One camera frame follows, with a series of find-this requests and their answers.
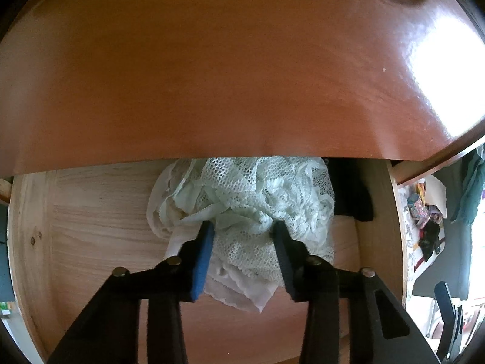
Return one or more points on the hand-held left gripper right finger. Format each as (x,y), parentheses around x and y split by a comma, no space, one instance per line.
(284,261)

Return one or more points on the pale green lace garment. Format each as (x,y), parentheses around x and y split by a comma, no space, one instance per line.
(246,197)

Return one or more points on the white paper sheet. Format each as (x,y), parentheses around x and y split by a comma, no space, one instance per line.
(435,193)

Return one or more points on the floral bedsheet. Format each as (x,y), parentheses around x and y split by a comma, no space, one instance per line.
(410,235)

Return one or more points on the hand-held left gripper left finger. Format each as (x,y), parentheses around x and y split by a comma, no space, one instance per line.
(204,261)

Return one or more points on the teal quilted jacket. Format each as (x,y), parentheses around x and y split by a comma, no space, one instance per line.
(470,189)

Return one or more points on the purple toy packet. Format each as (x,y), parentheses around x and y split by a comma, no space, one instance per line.
(432,217)

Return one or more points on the wooden nightstand drawer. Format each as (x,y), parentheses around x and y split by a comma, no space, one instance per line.
(94,235)
(227,64)

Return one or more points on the colourful printed toy container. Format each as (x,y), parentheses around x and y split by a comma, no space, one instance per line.
(415,206)

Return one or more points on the wooden nightstand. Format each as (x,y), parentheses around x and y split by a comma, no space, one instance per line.
(416,174)

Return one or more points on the black garment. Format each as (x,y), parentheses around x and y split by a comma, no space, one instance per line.
(348,193)

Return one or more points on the white sheer garment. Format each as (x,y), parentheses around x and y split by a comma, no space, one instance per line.
(242,290)

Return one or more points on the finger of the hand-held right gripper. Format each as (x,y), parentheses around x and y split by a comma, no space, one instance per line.
(445,303)

